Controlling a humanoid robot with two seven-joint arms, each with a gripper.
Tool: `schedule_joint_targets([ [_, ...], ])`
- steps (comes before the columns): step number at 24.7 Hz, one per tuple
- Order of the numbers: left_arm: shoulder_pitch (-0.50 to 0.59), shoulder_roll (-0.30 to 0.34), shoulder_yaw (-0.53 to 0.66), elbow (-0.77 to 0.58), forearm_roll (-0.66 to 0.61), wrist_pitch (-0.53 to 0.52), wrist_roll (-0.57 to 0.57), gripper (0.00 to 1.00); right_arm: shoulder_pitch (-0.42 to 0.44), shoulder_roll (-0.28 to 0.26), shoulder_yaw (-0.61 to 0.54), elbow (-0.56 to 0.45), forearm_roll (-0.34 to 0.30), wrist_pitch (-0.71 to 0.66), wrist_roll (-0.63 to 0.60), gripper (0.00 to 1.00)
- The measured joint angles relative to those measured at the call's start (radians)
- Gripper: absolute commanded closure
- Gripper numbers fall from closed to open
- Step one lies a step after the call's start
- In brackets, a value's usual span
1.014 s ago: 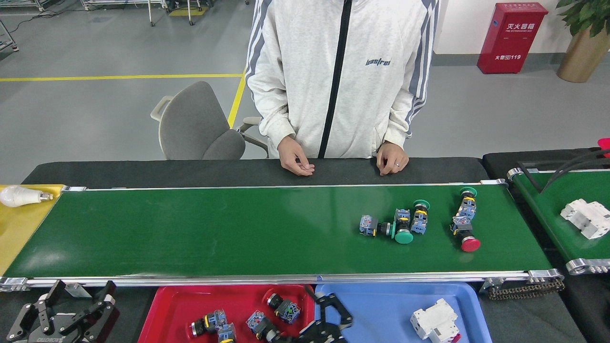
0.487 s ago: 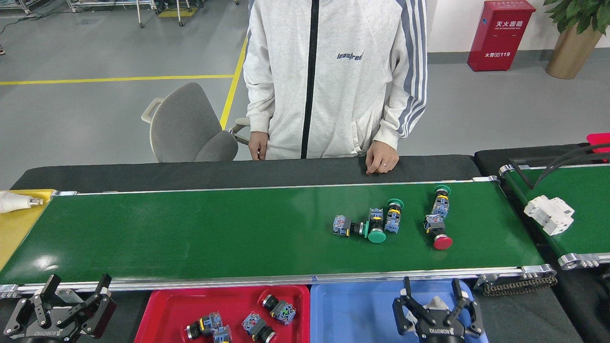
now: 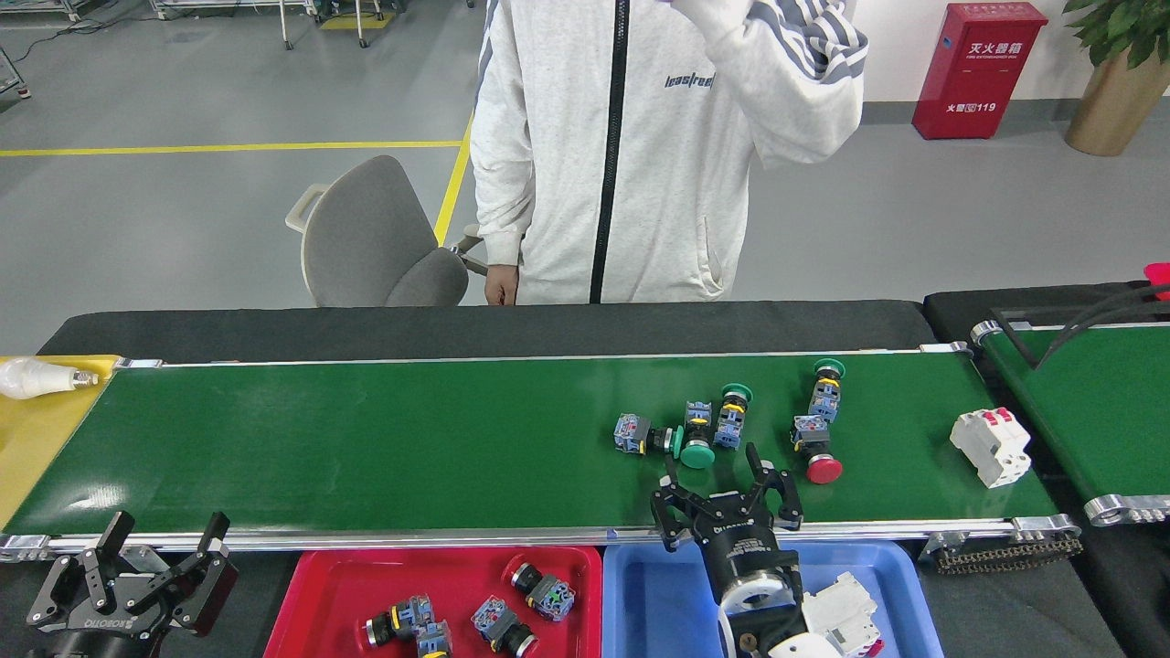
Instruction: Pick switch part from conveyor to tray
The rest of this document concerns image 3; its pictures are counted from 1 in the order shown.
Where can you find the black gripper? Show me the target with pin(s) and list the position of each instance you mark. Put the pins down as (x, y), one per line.
(101, 640)
(745, 544)

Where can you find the person's left forearm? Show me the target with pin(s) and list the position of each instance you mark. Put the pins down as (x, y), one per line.
(795, 55)

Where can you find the person's right forearm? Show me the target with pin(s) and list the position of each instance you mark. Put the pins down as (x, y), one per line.
(498, 210)

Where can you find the blue plastic tray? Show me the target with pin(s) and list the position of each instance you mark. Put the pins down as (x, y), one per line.
(658, 603)

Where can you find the red plastic tray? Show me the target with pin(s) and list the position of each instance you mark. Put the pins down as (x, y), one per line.
(347, 585)

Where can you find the long green conveyor belt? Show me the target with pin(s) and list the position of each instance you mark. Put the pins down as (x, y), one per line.
(366, 439)

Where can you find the green feeder conveyor belt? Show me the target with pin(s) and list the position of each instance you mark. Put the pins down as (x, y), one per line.
(1097, 411)

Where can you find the person's right hand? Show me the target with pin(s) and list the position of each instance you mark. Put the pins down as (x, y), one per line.
(501, 285)

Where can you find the yellow bin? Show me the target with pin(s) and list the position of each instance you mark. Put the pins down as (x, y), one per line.
(37, 429)

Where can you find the white light bulb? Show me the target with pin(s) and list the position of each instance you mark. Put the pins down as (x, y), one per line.
(32, 378)

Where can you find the person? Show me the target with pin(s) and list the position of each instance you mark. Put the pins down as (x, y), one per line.
(658, 183)

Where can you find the grey office chair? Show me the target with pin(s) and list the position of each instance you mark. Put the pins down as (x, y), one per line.
(366, 228)

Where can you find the red parts bin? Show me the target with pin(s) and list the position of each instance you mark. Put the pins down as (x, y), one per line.
(1159, 274)

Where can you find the red fire extinguisher box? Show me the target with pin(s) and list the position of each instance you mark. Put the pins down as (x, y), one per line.
(978, 73)

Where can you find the potted plant gold pot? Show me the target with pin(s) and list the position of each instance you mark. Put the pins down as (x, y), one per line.
(1115, 110)

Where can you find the white metal equipment rack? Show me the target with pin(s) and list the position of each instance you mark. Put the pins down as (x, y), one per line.
(233, 9)

